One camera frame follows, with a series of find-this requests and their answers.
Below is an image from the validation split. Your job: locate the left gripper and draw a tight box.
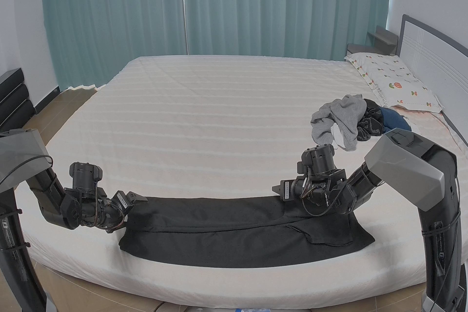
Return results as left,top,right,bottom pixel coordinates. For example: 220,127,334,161
94,190,148,232

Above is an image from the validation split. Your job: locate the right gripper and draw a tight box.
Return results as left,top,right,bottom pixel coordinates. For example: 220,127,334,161
272,179,311,202

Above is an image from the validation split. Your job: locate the black T-shirt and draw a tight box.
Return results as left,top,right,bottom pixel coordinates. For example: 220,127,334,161
119,195,376,267

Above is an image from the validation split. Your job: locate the pile of clothes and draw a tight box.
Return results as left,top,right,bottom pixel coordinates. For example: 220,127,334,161
311,94,419,152

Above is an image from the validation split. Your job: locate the bed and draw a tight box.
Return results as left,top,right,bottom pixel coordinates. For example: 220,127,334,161
13,14,468,309

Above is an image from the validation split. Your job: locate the white printed pillow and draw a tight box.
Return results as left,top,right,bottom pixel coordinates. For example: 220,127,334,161
344,52,444,111

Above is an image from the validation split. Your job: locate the black chest of drawers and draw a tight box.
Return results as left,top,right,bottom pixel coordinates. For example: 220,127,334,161
0,68,35,134

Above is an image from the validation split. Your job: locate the grey bedside table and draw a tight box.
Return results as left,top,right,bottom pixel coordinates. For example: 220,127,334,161
346,25,399,56

